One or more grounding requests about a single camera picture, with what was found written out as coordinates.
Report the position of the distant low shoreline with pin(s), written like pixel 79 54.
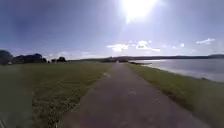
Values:
pixel 160 58

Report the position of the wide grass field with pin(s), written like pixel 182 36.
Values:
pixel 50 90

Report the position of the distant row of trees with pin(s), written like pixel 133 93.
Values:
pixel 30 58

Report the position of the calm grey water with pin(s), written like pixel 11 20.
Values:
pixel 196 67

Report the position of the grass strip beside water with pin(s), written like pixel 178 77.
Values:
pixel 190 91

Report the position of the grey asphalt path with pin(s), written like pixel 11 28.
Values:
pixel 125 100

